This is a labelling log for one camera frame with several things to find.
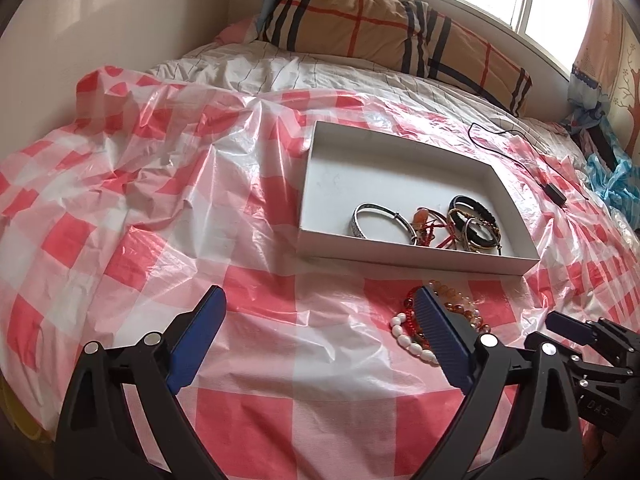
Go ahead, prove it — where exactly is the amber bead bracelet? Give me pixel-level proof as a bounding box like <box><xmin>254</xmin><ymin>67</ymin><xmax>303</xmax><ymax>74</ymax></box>
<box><xmin>402</xmin><ymin>278</ymin><xmax>494</xmax><ymax>351</ymax></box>

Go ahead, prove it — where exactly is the gold cord colourful bead bracelet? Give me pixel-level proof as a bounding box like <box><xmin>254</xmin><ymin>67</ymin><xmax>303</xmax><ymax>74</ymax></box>
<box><xmin>444</xmin><ymin>204</ymin><xmax>504</xmax><ymax>256</ymax></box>

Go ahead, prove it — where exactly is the black braided leather bracelet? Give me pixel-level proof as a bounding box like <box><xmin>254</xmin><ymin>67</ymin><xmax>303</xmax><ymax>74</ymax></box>
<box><xmin>447</xmin><ymin>194</ymin><xmax>504</xmax><ymax>255</ymax></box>

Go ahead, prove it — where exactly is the white bead bracelet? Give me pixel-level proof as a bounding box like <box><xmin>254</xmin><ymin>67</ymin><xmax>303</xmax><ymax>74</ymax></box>
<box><xmin>389</xmin><ymin>311</ymin><xmax>442</xmax><ymax>366</ymax></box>

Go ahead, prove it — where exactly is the red cord pendant bracelet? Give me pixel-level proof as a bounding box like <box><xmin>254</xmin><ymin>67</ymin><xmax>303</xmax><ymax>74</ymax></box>
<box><xmin>410</xmin><ymin>206</ymin><xmax>467</xmax><ymax>252</ymax></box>

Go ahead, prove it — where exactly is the silver bangle bracelet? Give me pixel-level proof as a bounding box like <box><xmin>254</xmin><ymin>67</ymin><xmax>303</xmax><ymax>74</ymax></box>
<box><xmin>348</xmin><ymin>201</ymin><xmax>419</xmax><ymax>246</ymax></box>

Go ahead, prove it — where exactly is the yellow bowl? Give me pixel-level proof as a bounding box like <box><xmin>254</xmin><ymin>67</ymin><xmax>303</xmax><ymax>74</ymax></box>
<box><xmin>1</xmin><ymin>377</ymin><xmax>52</xmax><ymax>443</ymax></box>

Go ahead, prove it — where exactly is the blue checkered cloth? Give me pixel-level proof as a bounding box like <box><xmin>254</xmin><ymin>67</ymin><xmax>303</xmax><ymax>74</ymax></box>
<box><xmin>586</xmin><ymin>153</ymin><xmax>640</xmax><ymax>230</ymax></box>

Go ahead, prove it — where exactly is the red white checkered plastic sheet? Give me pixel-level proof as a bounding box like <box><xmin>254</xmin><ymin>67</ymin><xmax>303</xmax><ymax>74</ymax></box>
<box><xmin>1</xmin><ymin>66</ymin><xmax>639</xmax><ymax>479</ymax></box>

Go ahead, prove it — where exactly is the white shallow cardboard box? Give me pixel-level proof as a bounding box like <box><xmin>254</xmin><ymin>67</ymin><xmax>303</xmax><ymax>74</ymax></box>
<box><xmin>297</xmin><ymin>122</ymin><xmax>539</xmax><ymax>276</ymax></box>

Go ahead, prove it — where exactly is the right pink curtain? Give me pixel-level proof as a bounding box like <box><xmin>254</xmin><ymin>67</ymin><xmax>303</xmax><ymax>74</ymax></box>
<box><xmin>566</xmin><ymin>0</ymin><xmax>626</xmax><ymax>131</ymax></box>

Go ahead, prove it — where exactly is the plaid tan pillow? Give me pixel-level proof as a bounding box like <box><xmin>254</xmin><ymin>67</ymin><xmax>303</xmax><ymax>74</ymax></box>
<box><xmin>256</xmin><ymin>0</ymin><xmax>533</xmax><ymax>116</ymax></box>

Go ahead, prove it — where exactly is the black cable with adapter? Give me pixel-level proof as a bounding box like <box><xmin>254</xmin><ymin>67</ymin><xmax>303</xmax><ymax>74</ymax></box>
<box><xmin>467</xmin><ymin>121</ymin><xmax>591</xmax><ymax>207</ymax></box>

